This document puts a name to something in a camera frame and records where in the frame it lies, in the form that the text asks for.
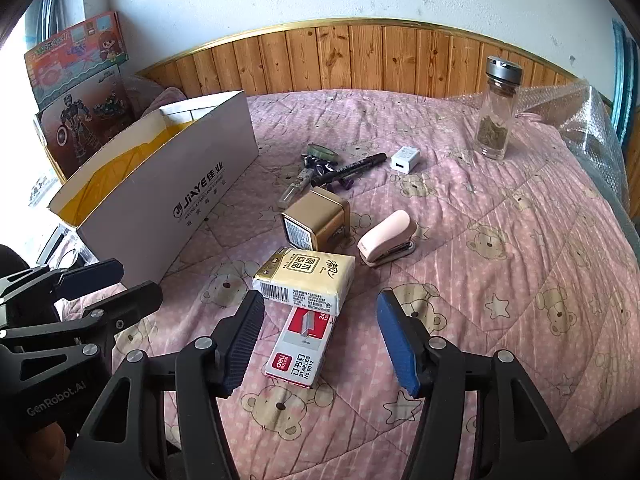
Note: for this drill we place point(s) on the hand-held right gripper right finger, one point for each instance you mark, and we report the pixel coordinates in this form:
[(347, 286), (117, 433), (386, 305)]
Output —
[(395, 340)]

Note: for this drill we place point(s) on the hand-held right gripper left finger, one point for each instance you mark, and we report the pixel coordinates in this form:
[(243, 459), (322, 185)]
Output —
[(245, 340)]

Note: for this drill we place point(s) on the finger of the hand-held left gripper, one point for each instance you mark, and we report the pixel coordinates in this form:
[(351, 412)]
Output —
[(80, 285), (130, 305)]

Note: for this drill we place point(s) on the red white staples box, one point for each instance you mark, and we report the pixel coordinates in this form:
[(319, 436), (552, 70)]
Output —
[(300, 345)]

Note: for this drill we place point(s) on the yellow tissue packet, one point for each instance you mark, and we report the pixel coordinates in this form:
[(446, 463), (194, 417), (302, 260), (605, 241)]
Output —
[(305, 275)]

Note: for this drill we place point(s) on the white cardboard box yellow lining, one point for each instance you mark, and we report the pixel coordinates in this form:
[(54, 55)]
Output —
[(200, 185)]

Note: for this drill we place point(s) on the gold tin box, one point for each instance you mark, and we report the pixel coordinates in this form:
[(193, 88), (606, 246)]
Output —
[(320, 210)]

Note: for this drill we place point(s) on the clear printed tube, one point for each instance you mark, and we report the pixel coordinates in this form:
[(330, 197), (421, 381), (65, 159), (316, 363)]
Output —
[(295, 190)]

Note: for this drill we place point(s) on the white charger plug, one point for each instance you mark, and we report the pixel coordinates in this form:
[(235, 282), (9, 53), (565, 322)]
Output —
[(404, 160)]

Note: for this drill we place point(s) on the black marker pen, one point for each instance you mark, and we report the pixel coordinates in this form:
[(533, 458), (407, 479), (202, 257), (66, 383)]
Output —
[(360, 162)]

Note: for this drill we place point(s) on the purple silver toy figure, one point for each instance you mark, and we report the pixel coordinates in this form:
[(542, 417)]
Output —
[(315, 164)]

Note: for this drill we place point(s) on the green tape roll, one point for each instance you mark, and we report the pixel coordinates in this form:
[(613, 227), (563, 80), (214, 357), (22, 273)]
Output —
[(320, 150)]

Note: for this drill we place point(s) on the black rimmed glasses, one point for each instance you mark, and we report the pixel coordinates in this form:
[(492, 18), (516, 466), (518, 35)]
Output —
[(80, 259)]

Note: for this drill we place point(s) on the pink bear print quilt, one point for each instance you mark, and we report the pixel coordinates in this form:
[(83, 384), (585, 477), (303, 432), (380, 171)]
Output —
[(500, 285)]

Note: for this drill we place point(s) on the brown robot figure toy box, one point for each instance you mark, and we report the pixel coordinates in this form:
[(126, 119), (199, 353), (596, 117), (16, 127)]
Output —
[(80, 120)]

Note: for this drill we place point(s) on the colourful cartoon toy box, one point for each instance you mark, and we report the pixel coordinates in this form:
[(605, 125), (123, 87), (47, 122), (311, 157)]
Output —
[(75, 55)]

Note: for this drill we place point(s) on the glass bottle with metal lid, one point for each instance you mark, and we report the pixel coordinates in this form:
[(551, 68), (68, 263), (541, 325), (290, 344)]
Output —
[(495, 110)]

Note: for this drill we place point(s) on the grey metal rods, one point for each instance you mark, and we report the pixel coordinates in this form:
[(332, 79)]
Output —
[(50, 10)]

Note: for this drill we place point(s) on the wooden headboard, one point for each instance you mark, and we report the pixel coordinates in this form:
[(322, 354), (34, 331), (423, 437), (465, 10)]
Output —
[(350, 60)]

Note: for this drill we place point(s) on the clear bubble wrap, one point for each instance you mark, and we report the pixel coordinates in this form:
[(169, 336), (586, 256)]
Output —
[(585, 120)]

